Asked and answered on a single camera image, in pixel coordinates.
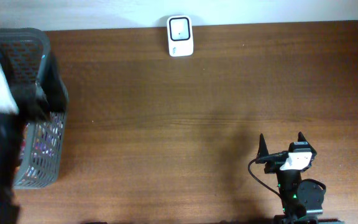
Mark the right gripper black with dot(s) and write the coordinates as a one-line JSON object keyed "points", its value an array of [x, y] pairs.
{"points": [[271, 167]]}

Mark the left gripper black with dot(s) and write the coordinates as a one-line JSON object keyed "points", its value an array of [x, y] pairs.
{"points": [[40, 107]]}

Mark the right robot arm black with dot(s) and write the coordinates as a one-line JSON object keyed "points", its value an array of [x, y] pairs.
{"points": [[302, 199]]}

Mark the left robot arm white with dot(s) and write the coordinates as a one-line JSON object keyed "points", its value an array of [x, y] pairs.
{"points": [[11, 137]]}

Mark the white barcode scanner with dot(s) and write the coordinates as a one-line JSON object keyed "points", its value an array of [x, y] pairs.
{"points": [[180, 36]]}

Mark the grey plastic mesh basket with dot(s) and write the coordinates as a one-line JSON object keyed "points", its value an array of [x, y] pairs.
{"points": [[25, 52]]}

